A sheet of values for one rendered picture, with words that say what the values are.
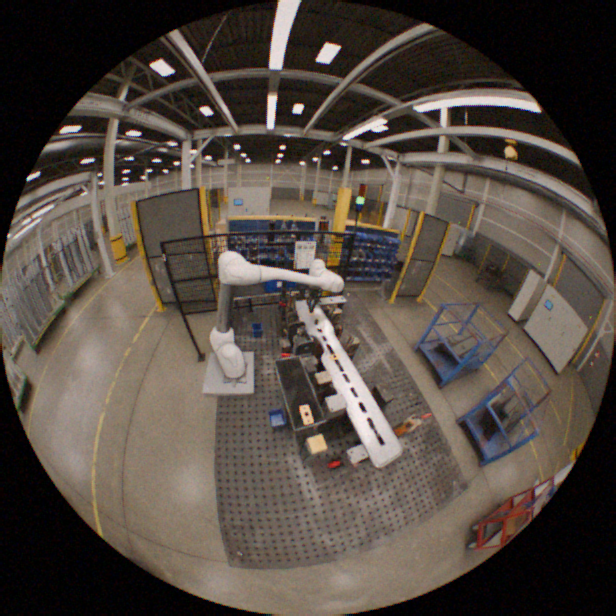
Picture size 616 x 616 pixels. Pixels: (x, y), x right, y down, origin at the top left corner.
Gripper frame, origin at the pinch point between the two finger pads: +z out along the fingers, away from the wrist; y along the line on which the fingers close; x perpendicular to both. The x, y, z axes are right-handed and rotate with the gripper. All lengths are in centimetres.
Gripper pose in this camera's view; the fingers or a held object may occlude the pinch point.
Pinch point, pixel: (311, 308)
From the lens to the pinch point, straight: 145.1
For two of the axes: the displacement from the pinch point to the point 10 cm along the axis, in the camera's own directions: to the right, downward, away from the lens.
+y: 9.4, -1.2, 3.2
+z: -1.0, 8.0, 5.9
